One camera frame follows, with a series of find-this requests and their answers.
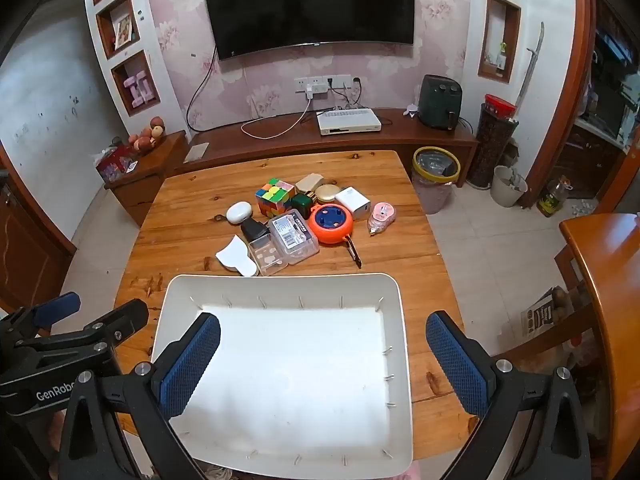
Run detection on printed cardboard box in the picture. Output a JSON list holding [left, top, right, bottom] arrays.
[[520, 286, 568, 346]]

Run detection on cooking oil bottle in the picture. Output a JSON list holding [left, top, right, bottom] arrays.
[[537, 176, 572, 218]]

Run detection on white wall socket strip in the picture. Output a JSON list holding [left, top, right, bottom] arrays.
[[294, 74, 352, 94]]

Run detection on yellow-rimmed trash bin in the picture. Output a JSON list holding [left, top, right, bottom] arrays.
[[412, 146, 461, 215]]

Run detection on small clear plastic case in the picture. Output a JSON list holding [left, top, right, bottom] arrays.
[[248, 235, 288, 277]]

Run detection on wooden side cabinet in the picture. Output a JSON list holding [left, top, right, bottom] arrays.
[[104, 130, 187, 228]]

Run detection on clear labelled plastic box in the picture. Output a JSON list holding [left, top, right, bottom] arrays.
[[267, 214, 320, 265]]

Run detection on black flat television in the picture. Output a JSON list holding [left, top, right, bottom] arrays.
[[201, 0, 416, 62]]

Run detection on white cable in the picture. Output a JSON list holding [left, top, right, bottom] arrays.
[[241, 95, 321, 139]]

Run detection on red gift box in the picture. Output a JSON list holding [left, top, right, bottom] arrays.
[[95, 145, 136, 183]]

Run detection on white cardboard box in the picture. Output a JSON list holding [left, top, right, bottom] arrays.
[[334, 186, 372, 222]]

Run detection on wooden door frame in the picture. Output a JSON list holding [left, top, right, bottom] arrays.
[[520, 0, 598, 211]]

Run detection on white set-top box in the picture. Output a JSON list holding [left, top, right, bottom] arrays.
[[317, 108, 382, 137]]

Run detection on round gold compact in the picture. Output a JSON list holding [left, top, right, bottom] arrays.
[[313, 184, 342, 207]]

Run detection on beige small box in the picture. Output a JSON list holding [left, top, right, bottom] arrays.
[[295, 173, 326, 195]]

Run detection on black small box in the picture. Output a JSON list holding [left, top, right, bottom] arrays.
[[240, 220, 271, 244]]

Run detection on colourful puzzle cube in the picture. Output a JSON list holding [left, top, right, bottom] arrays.
[[255, 179, 295, 217]]

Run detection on pink shelf ornaments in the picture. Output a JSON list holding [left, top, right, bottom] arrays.
[[124, 74, 155, 108]]

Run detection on tall dark red-lidded container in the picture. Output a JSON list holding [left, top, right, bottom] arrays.
[[466, 94, 518, 190]]

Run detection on brown wooden cabinet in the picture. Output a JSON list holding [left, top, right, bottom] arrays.
[[0, 150, 77, 311]]

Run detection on white earbuds case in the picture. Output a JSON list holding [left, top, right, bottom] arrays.
[[226, 201, 256, 224]]

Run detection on black cable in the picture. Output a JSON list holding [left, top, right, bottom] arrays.
[[186, 45, 219, 133]]

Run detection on white bucket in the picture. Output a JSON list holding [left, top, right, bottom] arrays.
[[490, 165, 528, 208]]

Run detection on orange round cable reel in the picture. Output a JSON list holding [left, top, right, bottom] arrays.
[[308, 203, 355, 246]]

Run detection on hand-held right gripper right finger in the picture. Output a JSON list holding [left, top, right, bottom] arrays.
[[425, 311, 593, 480]]

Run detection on green small box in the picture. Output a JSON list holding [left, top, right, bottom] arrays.
[[291, 192, 316, 220]]

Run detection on dark green air fryer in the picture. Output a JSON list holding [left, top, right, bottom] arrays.
[[418, 74, 462, 130]]

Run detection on white plastic tray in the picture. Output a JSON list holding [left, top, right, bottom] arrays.
[[150, 272, 414, 479]]

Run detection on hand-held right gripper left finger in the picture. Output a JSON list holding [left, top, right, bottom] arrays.
[[59, 312, 222, 480]]

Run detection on white wall shelf unit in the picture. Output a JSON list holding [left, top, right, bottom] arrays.
[[82, 0, 178, 133], [462, 0, 523, 91]]

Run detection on photo frame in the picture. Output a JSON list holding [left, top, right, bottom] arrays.
[[114, 12, 135, 50]]

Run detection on wall-hung sword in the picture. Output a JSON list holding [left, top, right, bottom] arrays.
[[515, 21, 545, 121]]

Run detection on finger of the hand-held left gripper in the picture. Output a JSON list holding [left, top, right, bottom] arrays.
[[15, 298, 150, 358], [0, 291, 82, 340]]

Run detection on pink correction tape packet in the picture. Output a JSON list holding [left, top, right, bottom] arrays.
[[367, 201, 397, 237]]

